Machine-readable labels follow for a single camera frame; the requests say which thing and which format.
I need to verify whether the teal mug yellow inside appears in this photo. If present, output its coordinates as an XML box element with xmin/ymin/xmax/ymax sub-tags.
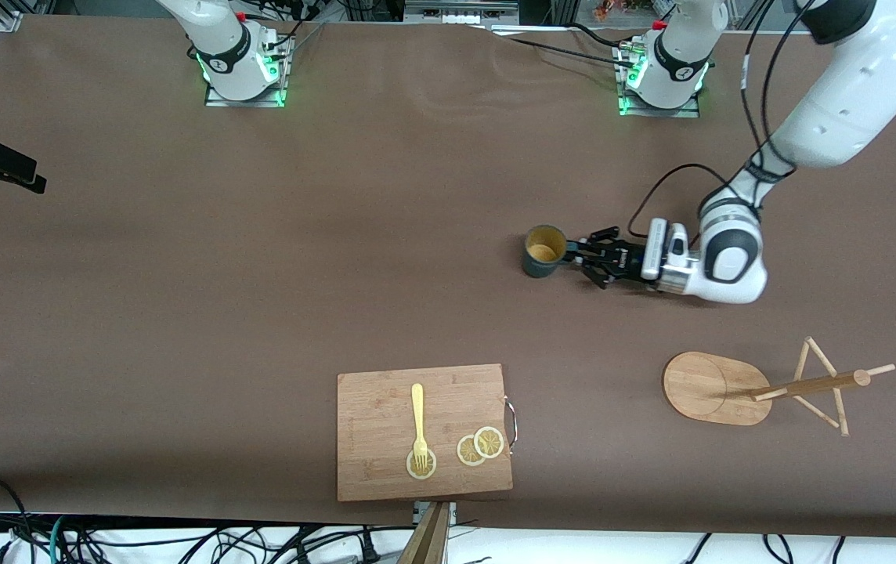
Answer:
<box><xmin>523</xmin><ymin>225</ymin><xmax>572</xmax><ymax>280</ymax></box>

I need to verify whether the wooden mug rack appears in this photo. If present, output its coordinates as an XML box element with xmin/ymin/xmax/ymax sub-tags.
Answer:
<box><xmin>662</xmin><ymin>336</ymin><xmax>896</xmax><ymax>438</ymax></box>

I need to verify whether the lemon slice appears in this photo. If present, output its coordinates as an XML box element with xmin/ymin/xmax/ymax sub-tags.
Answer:
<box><xmin>406</xmin><ymin>447</ymin><xmax>438</xmax><ymax>480</ymax></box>
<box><xmin>456</xmin><ymin>434</ymin><xmax>488</xmax><ymax>468</ymax></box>
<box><xmin>473</xmin><ymin>426</ymin><xmax>505</xmax><ymax>460</ymax></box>

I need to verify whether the yellow plastic fork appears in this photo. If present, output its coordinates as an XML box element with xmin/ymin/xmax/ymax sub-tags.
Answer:
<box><xmin>410</xmin><ymin>382</ymin><xmax>430</xmax><ymax>472</ymax></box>

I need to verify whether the bamboo cutting board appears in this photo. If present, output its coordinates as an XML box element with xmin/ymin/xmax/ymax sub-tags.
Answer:
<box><xmin>336</xmin><ymin>363</ymin><xmax>515</xmax><ymax>503</ymax></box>

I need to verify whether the grey power strip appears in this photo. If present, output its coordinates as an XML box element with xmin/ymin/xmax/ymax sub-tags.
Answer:
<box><xmin>404</xmin><ymin>0</ymin><xmax>521</xmax><ymax>25</ymax></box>

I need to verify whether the brown bar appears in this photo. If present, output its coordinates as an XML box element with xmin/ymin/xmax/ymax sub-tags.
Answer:
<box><xmin>396</xmin><ymin>502</ymin><xmax>450</xmax><ymax>564</ymax></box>

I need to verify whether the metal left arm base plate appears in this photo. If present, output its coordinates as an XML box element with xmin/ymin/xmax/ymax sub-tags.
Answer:
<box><xmin>618</xmin><ymin>41</ymin><xmax>702</xmax><ymax>119</ymax></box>

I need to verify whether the black tabletop cable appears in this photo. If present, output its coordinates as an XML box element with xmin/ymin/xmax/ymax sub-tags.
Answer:
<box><xmin>487</xmin><ymin>22</ymin><xmax>637</xmax><ymax>70</ymax></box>

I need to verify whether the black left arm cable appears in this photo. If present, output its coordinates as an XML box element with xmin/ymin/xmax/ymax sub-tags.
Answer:
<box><xmin>627</xmin><ymin>0</ymin><xmax>817</xmax><ymax>239</ymax></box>

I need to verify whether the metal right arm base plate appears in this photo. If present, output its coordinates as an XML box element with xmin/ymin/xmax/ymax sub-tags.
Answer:
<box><xmin>204</xmin><ymin>31</ymin><xmax>287</xmax><ymax>109</ymax></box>

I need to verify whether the metal bracket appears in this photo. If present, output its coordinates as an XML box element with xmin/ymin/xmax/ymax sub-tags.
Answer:
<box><xmin>412</xmin><ymin>501</ymin><xmax>458</xmax><ymax>527</ymax></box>

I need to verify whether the black base cable bundle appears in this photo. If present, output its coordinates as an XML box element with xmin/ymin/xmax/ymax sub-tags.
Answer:
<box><xmin>237</xmin><ymin>0</ymin><xmax>327</xmax><ymax>49</ymax></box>

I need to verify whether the tangled black cable bundle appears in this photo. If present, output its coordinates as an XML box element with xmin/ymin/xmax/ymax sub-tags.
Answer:
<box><xmin>64</xmin><ymin>523</ymin><xmax>386</xmax><ymax>564</ymax></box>

